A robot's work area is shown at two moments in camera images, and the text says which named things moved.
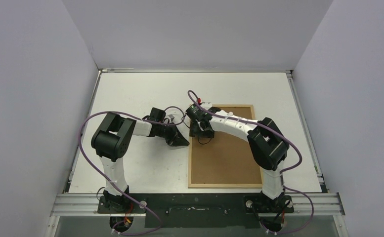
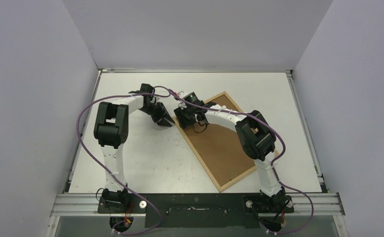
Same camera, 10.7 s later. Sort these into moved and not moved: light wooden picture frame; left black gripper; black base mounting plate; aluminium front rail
Moved: left black gripper; light wooden picture frame
Not moved: black base mounting plate; aluminium front rail
